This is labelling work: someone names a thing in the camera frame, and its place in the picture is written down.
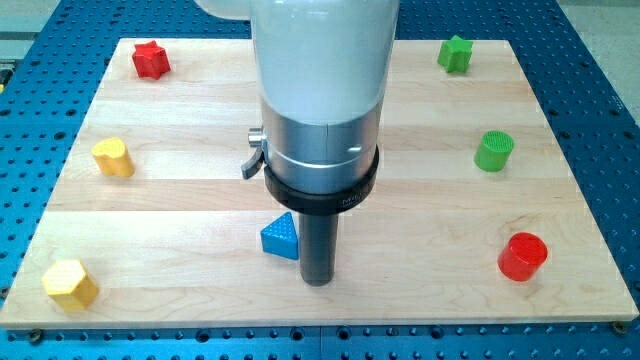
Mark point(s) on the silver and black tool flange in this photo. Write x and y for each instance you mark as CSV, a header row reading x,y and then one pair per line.
x,y
315,169

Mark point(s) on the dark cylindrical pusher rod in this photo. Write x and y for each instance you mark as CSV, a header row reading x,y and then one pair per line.
x,y
317,246

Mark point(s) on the blue triangle block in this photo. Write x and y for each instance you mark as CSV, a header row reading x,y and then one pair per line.
x,y
280,238

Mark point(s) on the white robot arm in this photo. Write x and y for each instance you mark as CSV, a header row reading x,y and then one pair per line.
x,y
322,67

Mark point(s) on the light wooden board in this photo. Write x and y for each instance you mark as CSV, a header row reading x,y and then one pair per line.
x,y
178,243

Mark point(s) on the green star block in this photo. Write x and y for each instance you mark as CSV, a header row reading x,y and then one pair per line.
x,y
455,54

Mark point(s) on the green cylinder block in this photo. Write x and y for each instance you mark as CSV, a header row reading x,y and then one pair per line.
x,y
494,151

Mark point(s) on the red star block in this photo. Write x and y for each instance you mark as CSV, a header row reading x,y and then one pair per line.
x,y
150,60

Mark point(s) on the yellow heart block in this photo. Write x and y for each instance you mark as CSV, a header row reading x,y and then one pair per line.
x,y
112,157

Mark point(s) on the red cylinder block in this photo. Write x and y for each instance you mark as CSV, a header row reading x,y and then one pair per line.
x,y
522,256

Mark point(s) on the yellow hexagon block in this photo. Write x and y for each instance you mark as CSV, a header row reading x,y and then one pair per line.
x,y
69,285

